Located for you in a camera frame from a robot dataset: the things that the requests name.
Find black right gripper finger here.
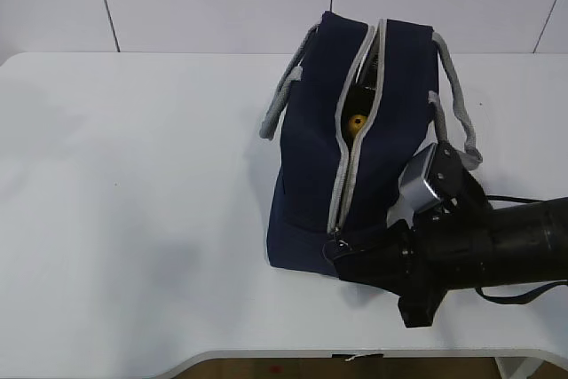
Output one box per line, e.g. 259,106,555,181
322,221,411,264
333,249,408,296

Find white table leg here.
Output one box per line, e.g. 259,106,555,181
494,357,543,379

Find yellow pear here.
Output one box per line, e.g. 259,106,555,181
346,114,367,140

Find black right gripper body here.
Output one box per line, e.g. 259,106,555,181
398,205,493,328

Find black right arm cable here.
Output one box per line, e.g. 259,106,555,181
474,194,568,307

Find navy blue lunch bag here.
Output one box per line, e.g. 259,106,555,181
259,12,483,276

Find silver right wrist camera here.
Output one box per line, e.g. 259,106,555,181
399,143,441,214

